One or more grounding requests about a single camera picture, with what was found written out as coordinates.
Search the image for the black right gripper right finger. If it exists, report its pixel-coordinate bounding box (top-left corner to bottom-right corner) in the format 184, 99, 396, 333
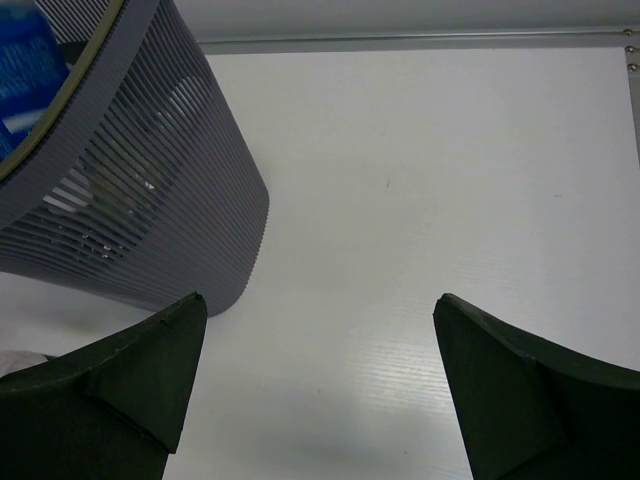
433, 294, 639, 479

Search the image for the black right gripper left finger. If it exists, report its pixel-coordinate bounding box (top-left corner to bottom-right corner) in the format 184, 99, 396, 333
1, 293, 207, 479

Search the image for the blue label bottle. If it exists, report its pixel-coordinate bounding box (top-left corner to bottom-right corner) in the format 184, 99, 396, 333
1, 1, 69, 159

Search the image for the grey mesh waste bin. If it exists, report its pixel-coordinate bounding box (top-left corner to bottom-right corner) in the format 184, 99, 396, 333
1, 1, 269, 315

